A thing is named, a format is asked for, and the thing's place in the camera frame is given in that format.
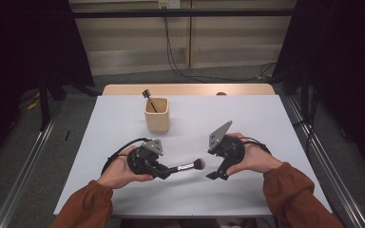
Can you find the black curtain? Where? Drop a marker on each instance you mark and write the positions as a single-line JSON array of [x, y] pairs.
[[345, 63], [19, 63]]

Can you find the small black floor object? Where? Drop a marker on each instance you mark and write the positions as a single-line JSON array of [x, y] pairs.
[[67, 135]]

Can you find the white table mat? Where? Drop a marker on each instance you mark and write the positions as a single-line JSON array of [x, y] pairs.
[[187, 196]]

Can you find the metal floor rail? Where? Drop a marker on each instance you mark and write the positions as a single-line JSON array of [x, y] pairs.
[[28, 171], [329, 158]]

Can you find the person's left hand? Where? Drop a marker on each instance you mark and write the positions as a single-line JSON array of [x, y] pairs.
[[117, 174]]

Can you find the thin black makeup brush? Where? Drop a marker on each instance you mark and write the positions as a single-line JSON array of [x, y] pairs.
[[146, 93]]

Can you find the round dark table grommet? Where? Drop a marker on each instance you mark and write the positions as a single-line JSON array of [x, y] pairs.
[[221, 93]]

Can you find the white wall socket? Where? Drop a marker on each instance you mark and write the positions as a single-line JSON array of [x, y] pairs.
[[169, 3]]

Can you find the black horizontal bar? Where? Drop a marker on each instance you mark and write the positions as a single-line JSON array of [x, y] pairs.
[[183, 13]]

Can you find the black metal stand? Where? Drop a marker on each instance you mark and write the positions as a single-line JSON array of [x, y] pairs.
[[44, 107]]

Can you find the yellow floor object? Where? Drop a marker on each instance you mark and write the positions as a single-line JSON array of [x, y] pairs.
[[32, 105]]

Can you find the person's right hand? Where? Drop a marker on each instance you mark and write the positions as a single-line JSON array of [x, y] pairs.
[[258, 160]]

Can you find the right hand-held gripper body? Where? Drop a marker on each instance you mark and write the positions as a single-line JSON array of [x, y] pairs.
[[231, 150]]

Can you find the beige square cup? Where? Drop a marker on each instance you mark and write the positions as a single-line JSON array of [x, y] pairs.
[[157, 122]]

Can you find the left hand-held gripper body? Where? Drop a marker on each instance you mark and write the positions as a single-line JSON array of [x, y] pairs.
[[144, 161]]

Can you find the wooden table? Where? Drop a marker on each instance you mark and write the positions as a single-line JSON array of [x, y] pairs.
[[187, 89]]

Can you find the thick black makeup brush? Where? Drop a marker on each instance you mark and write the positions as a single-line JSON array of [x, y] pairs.
[[190, 165]]

